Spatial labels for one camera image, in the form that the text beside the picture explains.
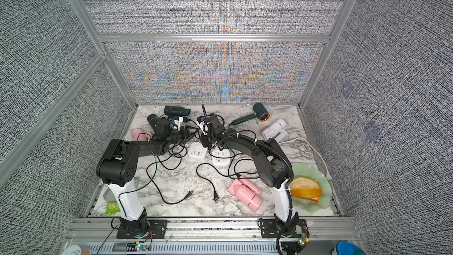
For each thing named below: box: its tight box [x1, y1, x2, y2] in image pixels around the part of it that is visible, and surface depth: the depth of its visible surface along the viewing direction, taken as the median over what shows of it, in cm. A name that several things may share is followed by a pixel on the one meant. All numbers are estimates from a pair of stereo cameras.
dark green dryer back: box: [163, 105, 191, 117], surface depth 112 cm
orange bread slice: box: [289, 176, 323, 203], surface depth 78 cm
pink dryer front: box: [227, 175, 264, 213], surface depth 81 cm
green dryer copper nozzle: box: [229, 102, 271, 126], surface depth 112 cm
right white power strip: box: [211, 148, 231, 168], surface depth 94 cm
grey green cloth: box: [102, 187, 117, 203], surface depth 83 cm
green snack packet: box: [105, 201, 121, 215], surface depth 80 cm
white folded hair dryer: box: [261, 118, 288, 144], surface depth 105 cm
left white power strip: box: [187, 141, 208, 162], surface depth 96 cm
